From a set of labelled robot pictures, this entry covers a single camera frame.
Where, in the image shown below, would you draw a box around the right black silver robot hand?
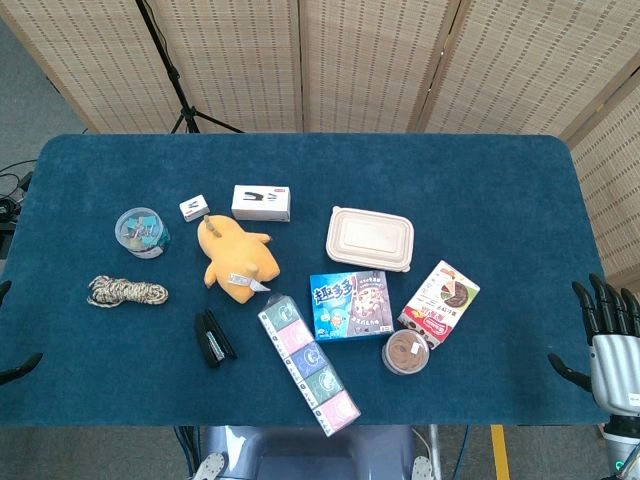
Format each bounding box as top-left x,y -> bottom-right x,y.
547,272 -> 640,416

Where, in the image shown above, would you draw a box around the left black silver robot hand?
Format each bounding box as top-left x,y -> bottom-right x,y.
0,280 -> 44,387

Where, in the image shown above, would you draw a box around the yellow plush toy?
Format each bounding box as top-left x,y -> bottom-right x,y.
196,213 -> 281,305

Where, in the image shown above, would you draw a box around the clear jar of binder clips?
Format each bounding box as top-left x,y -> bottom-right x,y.
114,205 -> 172,260

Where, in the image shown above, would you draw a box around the white red snack box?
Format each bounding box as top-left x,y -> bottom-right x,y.
397,259 -> 482,352

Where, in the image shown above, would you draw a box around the black stapler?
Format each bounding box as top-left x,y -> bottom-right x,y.
193,309 -> 238,370

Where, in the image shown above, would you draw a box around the clear jar of rubber bands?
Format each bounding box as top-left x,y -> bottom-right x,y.
381,327 -> 431,378

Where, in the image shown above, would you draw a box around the small white staple box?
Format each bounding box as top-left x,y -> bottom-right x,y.
179,193 -> 209,223

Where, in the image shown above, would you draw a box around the blue chocolate cookie box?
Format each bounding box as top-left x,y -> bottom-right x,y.
308,269 -> 395,344

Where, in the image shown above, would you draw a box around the beige lidded food container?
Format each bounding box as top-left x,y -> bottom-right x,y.
325,204 -> 416,274

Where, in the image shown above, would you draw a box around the white stapler box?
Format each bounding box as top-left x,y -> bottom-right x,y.
230,184 -> 292,223

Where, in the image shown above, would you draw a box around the tissue pack strip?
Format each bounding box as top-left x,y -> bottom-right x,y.
256,294 -> 363,438

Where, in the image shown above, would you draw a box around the grey robot torso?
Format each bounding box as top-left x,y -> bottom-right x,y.
191,424 -> 444,480

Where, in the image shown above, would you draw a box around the black tripod stand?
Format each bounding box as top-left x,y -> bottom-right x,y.
133,0 -> 247,135

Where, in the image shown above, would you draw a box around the bamboo folding screen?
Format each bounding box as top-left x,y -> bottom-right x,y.
0,0 -> 640,286

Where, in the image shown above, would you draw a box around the coiled braided rope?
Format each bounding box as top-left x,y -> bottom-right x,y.
86,274 -> 170,309

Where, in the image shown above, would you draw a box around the blue cable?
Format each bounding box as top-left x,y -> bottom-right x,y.
457,424 -> 475,480

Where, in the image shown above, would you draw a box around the black floor cables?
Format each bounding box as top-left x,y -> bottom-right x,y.
0,158 -> 40,261

